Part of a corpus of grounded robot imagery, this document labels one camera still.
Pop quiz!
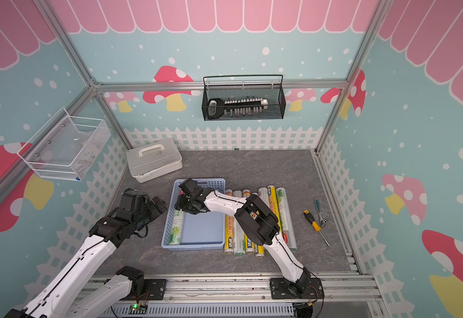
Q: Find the white plastic storage box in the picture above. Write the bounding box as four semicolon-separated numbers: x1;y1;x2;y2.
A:
126;139;183;183

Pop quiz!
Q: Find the black wire mesh basket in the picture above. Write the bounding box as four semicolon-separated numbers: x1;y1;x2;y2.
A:
202;74;286;121

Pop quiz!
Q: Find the yellow orange wrap roll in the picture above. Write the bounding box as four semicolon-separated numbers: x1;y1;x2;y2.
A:
242;189;255;254

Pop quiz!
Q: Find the yellow blue-label wrap roll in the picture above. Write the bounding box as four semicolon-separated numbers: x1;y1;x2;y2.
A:
253;192;266;258

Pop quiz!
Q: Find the black socket bit holder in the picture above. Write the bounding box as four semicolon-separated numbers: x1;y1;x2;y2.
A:
205;98;268;119

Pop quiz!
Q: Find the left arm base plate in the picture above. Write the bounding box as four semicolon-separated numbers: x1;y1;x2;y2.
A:
125;279;167;302

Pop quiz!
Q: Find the green handled tool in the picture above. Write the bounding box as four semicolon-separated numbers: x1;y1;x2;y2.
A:
314;199;327;228

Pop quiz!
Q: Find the clear green wrap roll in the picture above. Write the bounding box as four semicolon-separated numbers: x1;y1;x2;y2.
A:
233;190;247;257

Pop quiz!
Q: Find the yellow red wrap roll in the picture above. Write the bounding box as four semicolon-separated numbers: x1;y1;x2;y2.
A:
224;189;235;254

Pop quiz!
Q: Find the silver green wrap roll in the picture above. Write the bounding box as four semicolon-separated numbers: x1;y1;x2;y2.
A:
276;188;297;251

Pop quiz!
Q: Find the yellow black screwdriver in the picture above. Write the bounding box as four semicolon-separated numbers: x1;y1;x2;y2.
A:
303;209;331;247

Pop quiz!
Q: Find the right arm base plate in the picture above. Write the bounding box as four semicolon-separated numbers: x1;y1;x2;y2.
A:
269;277;325;300

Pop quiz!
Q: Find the grey slotted cable duct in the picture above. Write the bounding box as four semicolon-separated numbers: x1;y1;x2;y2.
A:
100;302;295;317

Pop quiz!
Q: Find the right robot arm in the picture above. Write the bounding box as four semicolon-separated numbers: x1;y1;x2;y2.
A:
176;178;311;298

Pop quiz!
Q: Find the small green circuit board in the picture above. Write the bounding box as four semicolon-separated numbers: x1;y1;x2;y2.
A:
128;303;148;315

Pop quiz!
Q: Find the white wire mesh basket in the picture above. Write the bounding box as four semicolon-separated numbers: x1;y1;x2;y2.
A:
17;108;111;181

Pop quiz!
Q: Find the white green wrap roll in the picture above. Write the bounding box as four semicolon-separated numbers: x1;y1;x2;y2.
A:
169;197;185;245

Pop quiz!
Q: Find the yellow red-end wrap roll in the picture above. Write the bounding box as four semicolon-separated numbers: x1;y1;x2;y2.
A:
267;185;283;232

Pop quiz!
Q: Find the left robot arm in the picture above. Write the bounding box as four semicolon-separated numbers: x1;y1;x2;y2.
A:
7;188;167;317

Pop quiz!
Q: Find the light blue plastic basket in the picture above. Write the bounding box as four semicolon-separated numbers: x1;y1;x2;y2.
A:
161;179;225;250

